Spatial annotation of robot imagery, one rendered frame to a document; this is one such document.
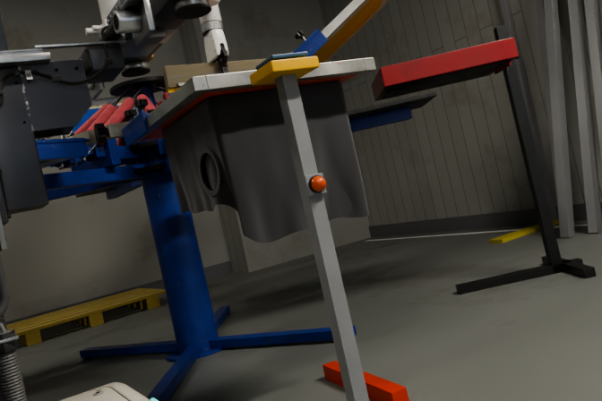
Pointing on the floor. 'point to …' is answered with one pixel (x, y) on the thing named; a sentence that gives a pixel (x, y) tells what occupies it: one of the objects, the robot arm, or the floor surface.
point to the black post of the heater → (552, 262)
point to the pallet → (85, 313)
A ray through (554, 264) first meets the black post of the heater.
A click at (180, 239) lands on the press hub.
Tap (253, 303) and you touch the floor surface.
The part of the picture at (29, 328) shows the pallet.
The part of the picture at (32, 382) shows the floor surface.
